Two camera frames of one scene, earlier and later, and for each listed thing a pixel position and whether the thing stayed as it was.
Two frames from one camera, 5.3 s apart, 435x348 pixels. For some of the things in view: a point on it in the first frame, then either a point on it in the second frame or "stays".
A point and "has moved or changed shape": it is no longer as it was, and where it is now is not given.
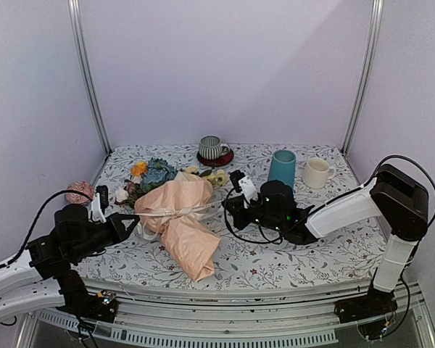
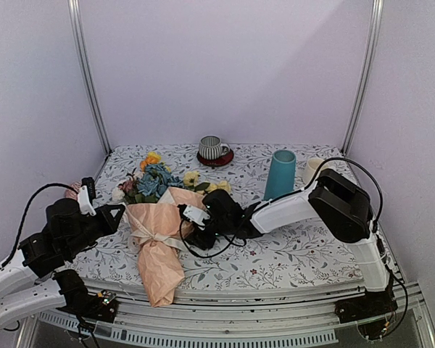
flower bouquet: (176, 205) has moved or changed shape
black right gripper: (235, 204) → (199, 240)
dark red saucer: (221, 161) stays
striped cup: (211, 147) stays
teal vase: (283, 167) stays
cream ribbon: (188, 213) → (141, 238)
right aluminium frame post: (374, 39) stays
